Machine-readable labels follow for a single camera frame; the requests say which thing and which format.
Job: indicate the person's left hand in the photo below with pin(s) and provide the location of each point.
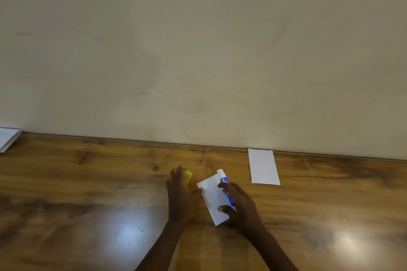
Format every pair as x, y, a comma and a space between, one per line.
182, 199

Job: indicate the blue glue stick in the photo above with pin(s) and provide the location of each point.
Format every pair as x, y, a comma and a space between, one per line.
223, 179

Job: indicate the white paper card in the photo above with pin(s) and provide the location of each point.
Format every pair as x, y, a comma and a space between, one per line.
213, 197
263, 167

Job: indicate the person's left forearm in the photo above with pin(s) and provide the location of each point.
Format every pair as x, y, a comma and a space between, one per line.
163, 247

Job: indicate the person's right hand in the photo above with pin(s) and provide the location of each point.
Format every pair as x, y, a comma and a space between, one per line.
245, 210

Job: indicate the yellow glue stick cap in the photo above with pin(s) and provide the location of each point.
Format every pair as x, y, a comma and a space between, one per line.
189, 176

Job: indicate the stack of white papers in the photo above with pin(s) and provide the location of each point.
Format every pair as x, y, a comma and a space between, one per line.
8, 139

